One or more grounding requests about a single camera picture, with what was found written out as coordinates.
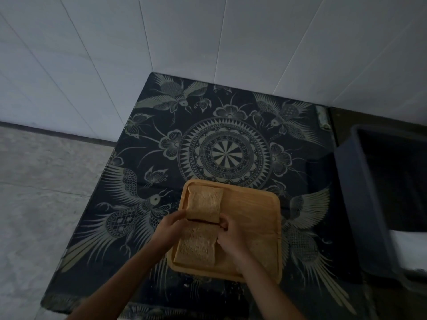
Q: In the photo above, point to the square wooden tray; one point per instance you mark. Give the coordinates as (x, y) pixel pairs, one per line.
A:
(250, 213)

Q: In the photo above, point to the person's right forearm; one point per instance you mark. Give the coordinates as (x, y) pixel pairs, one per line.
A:
(267, 291)

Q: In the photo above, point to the person's right thumb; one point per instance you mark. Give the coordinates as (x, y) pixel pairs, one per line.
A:
(223, 223)

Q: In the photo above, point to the person's left fingers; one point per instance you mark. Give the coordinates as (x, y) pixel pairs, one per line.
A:
(178, 217)

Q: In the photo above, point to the person's left hand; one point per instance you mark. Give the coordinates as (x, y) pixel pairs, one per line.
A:
(166, 231)

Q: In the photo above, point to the person's right hand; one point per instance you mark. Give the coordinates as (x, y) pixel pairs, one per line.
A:
(235, 241)

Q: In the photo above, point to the white sheet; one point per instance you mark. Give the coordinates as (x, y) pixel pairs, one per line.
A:
(412, 249)

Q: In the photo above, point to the dark grey plastic bin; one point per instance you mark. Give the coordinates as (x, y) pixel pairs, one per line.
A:
(363, 196)

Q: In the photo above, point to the person's left forearm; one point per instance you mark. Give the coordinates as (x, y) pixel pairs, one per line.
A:
(123, 283)

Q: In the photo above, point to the black bird-patterned table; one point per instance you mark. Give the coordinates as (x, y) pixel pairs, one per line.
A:
(226, 129)

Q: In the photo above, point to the brown bread slice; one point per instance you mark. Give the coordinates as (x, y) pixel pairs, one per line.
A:
(204, 203)
(196, 244)

